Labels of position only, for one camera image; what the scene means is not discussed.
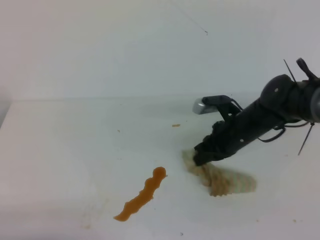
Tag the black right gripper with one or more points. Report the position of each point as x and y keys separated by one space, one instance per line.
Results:
x=235 y=132

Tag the green striped stained rag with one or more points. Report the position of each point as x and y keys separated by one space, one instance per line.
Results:
x=219 y=181

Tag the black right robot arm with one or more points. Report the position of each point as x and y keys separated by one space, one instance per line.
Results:
x=282 y=104

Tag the brown coffee spill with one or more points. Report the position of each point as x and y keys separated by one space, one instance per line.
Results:
x=145 y=195

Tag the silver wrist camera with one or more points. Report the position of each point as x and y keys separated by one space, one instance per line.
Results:
x=223 y=104

